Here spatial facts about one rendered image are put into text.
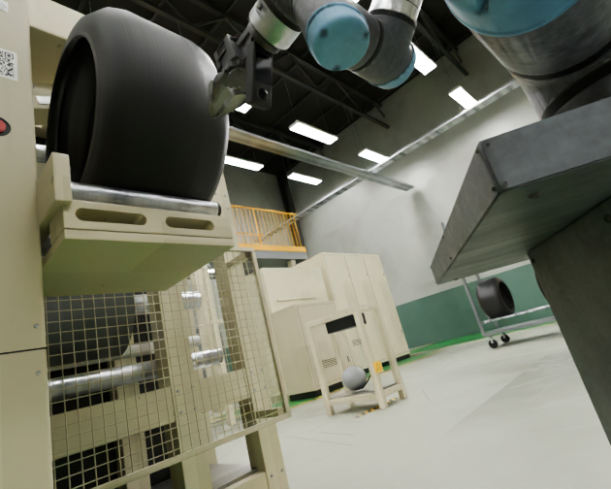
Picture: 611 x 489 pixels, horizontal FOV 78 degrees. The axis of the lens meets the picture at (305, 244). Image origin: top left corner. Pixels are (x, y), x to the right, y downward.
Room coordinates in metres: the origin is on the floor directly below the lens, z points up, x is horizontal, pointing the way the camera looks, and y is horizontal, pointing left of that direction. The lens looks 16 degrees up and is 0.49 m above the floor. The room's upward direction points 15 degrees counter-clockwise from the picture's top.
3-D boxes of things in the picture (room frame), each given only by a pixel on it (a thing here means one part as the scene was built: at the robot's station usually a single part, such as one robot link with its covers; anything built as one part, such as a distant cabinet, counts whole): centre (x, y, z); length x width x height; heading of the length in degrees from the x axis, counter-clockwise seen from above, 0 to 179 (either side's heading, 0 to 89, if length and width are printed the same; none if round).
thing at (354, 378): (3.43, -0.15, 0.40); 0.60 x 0.35 x 0.80; 50
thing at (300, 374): (5.83, 0.27, 0.62); 0.90 x 0.56 x 1.25; 140
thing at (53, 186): (0.72, 0.54, 0.90); 0.40 x 0.03 x 0.10; 49
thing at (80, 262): (0.85, 0.42, 0.80); 0.37 x 0.36 x 0.02; 49
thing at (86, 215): (0.76, 0.31, 0.83); 0.36 x 0.09 x 0.06; 139
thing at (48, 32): (1.14, 0.56, 1.71); 0.61 x 0.25 x 0.15; 139
